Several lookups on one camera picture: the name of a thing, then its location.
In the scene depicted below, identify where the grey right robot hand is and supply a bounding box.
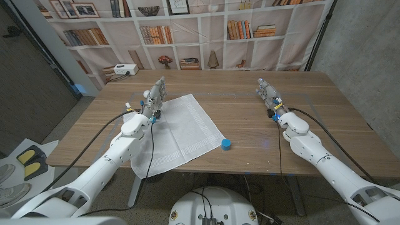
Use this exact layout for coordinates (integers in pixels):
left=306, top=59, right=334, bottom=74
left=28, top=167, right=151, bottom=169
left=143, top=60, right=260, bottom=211
left=255, top=77, right=290, bottom=117

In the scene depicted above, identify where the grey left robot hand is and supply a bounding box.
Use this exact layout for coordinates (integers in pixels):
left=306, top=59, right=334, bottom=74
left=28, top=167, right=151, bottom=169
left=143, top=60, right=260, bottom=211
left=142, top=76, right=168, bottom=119

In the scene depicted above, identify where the white cloth napkin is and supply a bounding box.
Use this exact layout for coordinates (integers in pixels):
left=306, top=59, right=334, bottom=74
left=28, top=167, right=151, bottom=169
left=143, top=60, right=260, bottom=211
left=123, top=93, right=226, bottom=179

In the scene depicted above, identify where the white box device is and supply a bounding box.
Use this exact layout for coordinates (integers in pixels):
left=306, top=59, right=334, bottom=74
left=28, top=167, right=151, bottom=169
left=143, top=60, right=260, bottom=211
left=112, top=64, right=139, bottom=76

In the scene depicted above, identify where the black round ribbed disc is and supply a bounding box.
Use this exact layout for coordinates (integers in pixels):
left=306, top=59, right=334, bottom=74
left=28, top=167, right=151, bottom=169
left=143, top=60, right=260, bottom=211
left=145, top=174, right=166, bottom=184

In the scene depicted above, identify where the printed bookshelf backdrop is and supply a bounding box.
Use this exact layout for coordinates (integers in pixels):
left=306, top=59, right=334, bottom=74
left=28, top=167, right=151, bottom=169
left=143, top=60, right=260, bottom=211
left=32, top=0, right=335, bottom=91

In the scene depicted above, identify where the black backdrop stand pole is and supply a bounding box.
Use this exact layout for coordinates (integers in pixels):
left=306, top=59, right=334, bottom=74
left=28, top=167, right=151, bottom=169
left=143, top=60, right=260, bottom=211
left=304, top=0, right=338, bottom=72

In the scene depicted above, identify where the grey table leg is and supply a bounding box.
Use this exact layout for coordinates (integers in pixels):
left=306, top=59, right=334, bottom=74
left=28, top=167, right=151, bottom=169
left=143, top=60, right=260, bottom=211
left=127, top=175, right=145, bottom=208
left=286, top=175, right=306, bottom=217

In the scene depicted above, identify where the white floor board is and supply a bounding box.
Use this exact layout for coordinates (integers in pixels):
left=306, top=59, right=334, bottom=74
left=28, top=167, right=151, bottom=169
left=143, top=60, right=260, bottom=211
left=0, top=138, right=59, bottom=210

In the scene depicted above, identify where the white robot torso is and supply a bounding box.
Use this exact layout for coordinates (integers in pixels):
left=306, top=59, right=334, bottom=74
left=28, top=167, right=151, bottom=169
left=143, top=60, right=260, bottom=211
left=168, top=186, right=259, bottom=225

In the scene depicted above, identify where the yellow black foot pedal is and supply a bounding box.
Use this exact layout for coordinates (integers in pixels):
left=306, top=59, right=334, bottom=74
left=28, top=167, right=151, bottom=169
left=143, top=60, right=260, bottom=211
left=23, top=159, right=49, bottom=182
left=16, top=144, right=44, bottom=166

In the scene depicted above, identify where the grey sneaker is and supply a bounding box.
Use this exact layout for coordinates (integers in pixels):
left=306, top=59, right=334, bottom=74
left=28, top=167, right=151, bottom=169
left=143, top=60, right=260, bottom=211
left=0, top=182, right=31, bottom=209
left=0, top=164, right=16, bottom=184

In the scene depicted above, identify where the black power strip cord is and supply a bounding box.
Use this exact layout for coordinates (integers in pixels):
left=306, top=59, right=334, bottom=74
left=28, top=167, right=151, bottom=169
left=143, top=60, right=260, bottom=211
left=107, top=72, right=131, bottom=84

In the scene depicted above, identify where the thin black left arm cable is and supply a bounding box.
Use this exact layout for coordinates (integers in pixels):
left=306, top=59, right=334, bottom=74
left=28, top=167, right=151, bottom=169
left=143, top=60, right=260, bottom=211
left=77, top=120, right=156, bottom=217

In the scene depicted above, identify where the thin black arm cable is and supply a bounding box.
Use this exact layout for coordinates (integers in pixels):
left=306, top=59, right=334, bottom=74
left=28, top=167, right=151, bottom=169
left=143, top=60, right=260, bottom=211
left=276, top=120, right=382, bottom=223
left=77, top=120, right=156, bottom=217

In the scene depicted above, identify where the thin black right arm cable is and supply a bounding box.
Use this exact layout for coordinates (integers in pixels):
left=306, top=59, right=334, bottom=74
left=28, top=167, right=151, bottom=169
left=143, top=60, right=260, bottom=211
left=276, top=120, right=382, bottom=223

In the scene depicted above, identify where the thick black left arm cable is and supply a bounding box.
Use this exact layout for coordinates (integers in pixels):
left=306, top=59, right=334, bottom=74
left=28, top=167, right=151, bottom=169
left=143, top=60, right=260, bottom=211
left=40, top=108, right=141, bottom=193

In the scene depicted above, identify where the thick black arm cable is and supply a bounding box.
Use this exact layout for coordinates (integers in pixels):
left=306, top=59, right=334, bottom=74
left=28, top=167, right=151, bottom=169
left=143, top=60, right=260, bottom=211
left=287, top=107, right=379, bottom=185
left=40, top=108, right=141, bottom=193

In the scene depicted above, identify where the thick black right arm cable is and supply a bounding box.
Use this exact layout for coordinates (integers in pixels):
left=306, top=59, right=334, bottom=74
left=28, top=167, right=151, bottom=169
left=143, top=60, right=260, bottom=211
left=287, top=107, right=379, bottom=185

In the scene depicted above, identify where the black torso cable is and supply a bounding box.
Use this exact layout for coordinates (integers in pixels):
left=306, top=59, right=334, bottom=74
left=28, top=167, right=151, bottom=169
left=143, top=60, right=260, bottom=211
left=190, top=186, right=216, bottom=219

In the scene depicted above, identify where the black door handle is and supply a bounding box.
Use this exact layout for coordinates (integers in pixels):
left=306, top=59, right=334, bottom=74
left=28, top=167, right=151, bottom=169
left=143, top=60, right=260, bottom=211
left=2, top=25, right=22, bottom=39

